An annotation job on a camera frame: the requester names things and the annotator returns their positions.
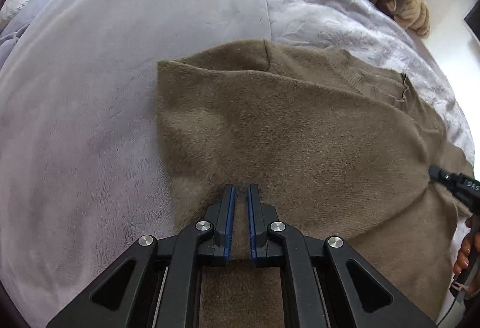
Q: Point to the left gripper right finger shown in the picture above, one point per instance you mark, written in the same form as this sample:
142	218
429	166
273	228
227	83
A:
325	282

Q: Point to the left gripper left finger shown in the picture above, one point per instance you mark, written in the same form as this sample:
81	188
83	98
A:
156	282

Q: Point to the tan knit sweater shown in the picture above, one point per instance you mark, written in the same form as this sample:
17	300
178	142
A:
336	145

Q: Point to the person's right hand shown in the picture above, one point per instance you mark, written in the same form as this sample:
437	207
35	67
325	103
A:
462	260

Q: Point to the lavender plush blanket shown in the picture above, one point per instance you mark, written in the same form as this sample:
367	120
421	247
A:
81	172

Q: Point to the lavender quilted bedspread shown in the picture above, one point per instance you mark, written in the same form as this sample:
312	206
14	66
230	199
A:
361	29

